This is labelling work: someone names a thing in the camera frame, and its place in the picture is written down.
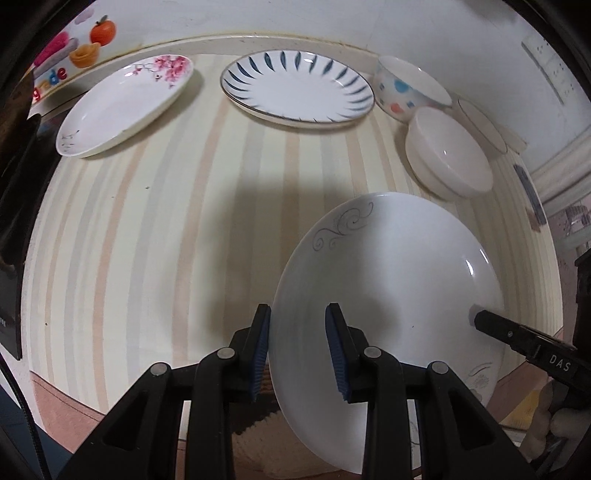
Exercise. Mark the white plate grey swirl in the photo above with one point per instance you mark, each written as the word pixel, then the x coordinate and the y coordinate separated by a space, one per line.
pixel 406 272

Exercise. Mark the colourful wall stickers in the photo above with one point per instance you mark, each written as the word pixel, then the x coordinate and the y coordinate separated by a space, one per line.
pixel 75 48

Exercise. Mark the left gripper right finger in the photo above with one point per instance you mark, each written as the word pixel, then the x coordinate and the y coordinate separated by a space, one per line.
pixel 346 346

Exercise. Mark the plain white bowl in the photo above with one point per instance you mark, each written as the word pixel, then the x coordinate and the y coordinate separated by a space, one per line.
pixel 445 158

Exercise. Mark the white bowl dark rim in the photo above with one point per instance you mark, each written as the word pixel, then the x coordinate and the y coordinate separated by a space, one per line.
pixel 481 128

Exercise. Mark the white plate pink blossoms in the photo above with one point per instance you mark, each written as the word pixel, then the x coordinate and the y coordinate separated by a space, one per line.
pixel 122 104

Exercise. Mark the white bowl coloured spots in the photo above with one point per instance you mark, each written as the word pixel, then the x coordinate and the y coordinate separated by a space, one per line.
pixel 401 88

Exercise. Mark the white wall socket strip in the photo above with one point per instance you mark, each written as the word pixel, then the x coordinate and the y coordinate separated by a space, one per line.
pixel 552 66

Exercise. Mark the dark blue smartphone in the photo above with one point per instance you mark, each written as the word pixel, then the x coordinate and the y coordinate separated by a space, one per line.
pixel 532 195

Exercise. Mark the white plate blue leaf rim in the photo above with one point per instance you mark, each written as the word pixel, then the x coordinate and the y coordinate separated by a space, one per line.
pixel 297 89

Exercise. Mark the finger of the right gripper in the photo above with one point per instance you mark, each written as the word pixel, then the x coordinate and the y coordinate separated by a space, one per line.
pixel 508 334

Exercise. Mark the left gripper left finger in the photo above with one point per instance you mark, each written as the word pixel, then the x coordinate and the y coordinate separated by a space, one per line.
pixel 250 346

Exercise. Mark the striped cat table cloth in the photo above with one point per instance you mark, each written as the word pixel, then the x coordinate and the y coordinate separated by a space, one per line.
pixel 159 249

